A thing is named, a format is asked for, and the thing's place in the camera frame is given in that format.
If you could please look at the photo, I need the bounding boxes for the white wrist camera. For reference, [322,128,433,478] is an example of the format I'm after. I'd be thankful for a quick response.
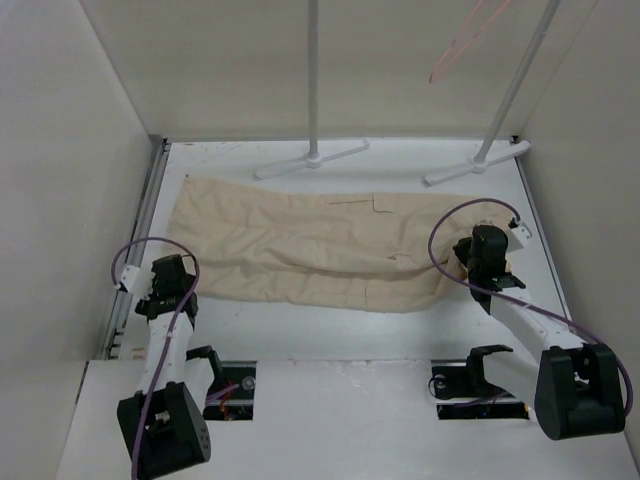
[117,265,155,299]
[505,218,533,253]

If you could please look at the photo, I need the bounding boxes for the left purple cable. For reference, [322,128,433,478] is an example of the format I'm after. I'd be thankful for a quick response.
[110,236,241,480]

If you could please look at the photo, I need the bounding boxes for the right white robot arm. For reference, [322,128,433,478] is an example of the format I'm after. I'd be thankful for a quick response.
[454,225,626,440]

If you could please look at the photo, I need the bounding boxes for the right white rack stand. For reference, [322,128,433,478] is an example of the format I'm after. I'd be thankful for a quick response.
[424,57,530,187]

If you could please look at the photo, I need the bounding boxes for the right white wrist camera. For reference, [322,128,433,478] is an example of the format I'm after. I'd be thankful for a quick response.
[505,218,533,253]

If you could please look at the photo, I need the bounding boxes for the pink wire hanger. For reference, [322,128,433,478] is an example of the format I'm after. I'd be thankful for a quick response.
[428,0,513,84]

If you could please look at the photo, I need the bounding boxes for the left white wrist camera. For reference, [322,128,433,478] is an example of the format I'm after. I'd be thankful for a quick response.
[117,265,155,299]

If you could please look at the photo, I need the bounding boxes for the beige trousers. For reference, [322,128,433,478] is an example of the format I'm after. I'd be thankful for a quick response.
[167,177,512,313]

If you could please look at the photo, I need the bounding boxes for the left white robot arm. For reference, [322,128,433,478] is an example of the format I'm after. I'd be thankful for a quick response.
[117,254,225,479]

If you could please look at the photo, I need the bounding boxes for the left white rack stand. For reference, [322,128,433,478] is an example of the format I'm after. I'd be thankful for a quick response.
[254,0,370,180]

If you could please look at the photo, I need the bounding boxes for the metal side rail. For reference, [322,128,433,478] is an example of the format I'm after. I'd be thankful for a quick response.
[97,135,171,361]

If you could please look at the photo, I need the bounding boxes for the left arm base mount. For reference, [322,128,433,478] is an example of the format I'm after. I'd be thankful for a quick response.
[186,346,257,421]

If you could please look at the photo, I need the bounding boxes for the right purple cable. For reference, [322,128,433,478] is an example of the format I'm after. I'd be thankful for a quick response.
[427,198,632,416]

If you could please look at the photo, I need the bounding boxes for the purple cable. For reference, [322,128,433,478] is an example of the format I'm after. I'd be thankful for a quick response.
[110,236,241,480]
[427,198,632,416]

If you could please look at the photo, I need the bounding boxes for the white rack stand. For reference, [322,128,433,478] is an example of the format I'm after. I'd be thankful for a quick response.
[254,0,370,180]
[424,57,530,187]

